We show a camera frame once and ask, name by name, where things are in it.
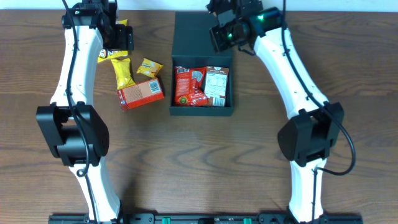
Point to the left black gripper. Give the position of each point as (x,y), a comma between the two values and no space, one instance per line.
(125,40)

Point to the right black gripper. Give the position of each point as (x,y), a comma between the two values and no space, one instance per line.
(216,33)

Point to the yellow sunflower seed bag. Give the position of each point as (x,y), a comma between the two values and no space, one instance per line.
(115,52)

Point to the dark green box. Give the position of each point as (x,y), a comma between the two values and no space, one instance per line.
(192,48)

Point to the brown Pocky box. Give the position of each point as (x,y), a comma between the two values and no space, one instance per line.
(215,85)

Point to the orange red snack box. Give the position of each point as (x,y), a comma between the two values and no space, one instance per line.
(140,94)

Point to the red snack bag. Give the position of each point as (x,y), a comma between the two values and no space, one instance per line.
(188,90)

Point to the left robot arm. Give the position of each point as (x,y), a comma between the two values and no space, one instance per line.
(72,129)

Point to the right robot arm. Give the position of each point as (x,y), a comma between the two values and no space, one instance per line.
(313,122)

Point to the yellow Julie's sandwich packet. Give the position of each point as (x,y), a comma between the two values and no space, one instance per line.
(122,70)

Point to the small yellow cracker packet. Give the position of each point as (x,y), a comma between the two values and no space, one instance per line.
(149,68)

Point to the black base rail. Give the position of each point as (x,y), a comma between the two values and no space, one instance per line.
(262,218)

